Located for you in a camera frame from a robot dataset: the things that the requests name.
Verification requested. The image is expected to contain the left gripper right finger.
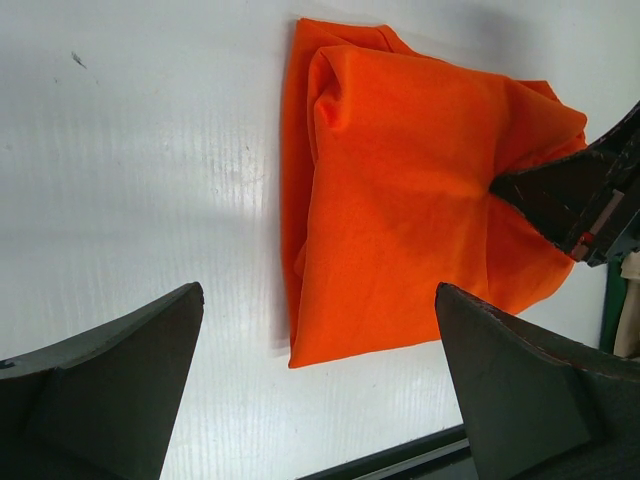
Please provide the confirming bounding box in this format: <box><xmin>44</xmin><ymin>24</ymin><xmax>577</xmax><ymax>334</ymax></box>
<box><xmin>435</xmin><ymin>283</ymin><xmax>639</xmax><ymax>479</ymax></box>

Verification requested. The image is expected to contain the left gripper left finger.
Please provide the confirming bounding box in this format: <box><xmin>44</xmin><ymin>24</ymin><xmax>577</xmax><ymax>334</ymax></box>
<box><xmin>1</xmin><ymin>282</ymin><xmax>204</xmax><ymax>479</ymax></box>

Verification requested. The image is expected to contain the folded beige t shirt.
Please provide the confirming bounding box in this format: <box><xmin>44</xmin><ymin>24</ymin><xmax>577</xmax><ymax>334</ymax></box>
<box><xmin>613</xmin><ymin>253</ymin><xmax>639</xmax><ymax>358</ymax></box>

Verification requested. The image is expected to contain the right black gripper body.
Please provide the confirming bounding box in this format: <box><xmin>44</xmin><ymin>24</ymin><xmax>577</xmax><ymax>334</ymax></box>
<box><xmin>570</xmin><ymin>105</ymin><xmax>639</xmax><ymax>266</ymax></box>

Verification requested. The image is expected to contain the orange t shirt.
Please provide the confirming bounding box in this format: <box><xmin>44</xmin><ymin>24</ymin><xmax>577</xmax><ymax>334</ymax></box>
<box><xmin>281</xmin><ymin>18</ymin><xmax>587</xmax><ymax>368</ymax></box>

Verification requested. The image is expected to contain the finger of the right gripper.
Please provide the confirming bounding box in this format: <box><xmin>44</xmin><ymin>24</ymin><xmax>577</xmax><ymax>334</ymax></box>
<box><xmin>490</xmin><ymin>150</ymin><xmax>618</xmax><ymax>253</ymax></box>

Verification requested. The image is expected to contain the folded dark green t shirt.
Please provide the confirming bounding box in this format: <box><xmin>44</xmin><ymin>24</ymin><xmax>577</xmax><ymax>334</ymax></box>
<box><xmin>599</xmin><ymin>260</ymin><xmax>627</xmax><ymax>354</ymax></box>

